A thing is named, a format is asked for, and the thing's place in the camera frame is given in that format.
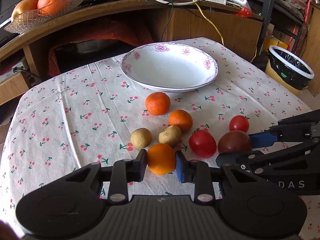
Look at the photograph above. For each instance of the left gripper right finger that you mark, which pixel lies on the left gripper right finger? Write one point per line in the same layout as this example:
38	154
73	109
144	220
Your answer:
198	173

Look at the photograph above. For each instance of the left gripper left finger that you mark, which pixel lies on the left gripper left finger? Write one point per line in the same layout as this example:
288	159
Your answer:
123	172

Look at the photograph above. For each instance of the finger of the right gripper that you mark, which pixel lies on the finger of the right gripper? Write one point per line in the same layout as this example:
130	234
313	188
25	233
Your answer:
298	128
307	151

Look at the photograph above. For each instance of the dark purple tomato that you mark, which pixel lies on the dark purple tomato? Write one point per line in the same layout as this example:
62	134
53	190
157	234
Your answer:
234	142

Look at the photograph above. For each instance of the small potato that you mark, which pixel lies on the small potato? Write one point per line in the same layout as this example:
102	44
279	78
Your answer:
170	136
141	138

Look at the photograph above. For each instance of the small red cherry tomato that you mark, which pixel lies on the small red cherry tomato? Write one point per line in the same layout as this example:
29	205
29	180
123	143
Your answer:
239	123

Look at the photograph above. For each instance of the rough orange mandarin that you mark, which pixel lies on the rough orange mandarin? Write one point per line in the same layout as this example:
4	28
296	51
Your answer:
157	103

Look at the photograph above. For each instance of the yellow trash bin black liner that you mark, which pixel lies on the yellow trash bin black liner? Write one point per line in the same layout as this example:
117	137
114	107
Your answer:
288	69

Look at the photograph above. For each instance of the cherry print tablecloth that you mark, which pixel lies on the cherry print tablecloth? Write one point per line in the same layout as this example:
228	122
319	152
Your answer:
88	114

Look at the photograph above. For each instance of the white floral porcelain bowl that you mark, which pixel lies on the white floral porcelain bowl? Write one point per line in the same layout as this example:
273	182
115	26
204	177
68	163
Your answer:
169	67

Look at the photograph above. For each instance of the black metal shelf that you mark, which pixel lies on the black metal shelf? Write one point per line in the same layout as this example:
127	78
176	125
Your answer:
287	17

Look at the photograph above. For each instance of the red plastic bag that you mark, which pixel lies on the red plastic bag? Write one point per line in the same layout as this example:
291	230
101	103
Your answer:
245	12

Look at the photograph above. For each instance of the white adapter box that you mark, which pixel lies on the white adapter box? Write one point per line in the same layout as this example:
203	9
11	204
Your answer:
242	3

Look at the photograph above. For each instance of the red cloth under cabinet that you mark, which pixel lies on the red cloth under cabinet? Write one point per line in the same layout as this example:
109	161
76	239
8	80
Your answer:
88	42

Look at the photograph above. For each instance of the wooden tv cabinet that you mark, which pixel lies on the wooden tv cabinet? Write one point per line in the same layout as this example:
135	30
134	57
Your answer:
217	22

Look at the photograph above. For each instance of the glass fruit dish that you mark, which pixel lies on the glass fruit dish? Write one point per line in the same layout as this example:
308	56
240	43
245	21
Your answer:
34	18

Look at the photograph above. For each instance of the large orange front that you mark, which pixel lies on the large orange front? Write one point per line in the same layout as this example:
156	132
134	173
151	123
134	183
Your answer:
50	7

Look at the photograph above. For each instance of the yellow apple in dish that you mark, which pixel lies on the yellow apple in dish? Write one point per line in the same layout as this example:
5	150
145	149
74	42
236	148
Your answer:
22	6

